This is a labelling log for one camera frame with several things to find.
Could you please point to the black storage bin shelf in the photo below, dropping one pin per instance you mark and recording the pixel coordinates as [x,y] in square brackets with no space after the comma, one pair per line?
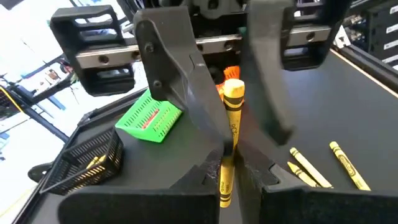
[382,34]

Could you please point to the black desk frame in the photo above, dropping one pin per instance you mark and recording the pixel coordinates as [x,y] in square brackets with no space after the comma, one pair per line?
[46,124]

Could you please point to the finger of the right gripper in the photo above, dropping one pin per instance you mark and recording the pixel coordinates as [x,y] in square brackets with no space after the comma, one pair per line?
[267,77]
[174,62]

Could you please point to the orange plastic mesh basket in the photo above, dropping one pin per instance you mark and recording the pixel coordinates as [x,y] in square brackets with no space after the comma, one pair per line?
[232,73]

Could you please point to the green plastic mesh basket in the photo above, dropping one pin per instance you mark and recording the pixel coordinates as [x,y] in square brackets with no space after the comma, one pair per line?
[136,124]

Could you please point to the black plastic mesh basket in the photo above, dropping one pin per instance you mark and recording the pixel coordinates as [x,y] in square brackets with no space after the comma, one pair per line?
[71,174]

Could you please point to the black table mat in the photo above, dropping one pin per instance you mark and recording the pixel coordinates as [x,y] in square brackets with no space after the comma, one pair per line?
[342,118]

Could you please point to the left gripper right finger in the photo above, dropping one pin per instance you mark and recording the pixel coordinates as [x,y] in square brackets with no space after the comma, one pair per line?
[311,208]

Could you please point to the yellow crayon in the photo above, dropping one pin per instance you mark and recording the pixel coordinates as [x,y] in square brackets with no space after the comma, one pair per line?
[233,102]
[349,166]
[303,175]
[97,160]
[311,169]

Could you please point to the red crayon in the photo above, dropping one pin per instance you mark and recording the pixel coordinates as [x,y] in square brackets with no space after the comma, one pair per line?
[150,118]

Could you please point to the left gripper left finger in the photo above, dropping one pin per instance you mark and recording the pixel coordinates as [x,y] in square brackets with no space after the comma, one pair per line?
[140,208]

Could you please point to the black frame clamp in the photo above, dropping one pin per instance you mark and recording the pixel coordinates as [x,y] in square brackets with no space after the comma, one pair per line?
[40,171]

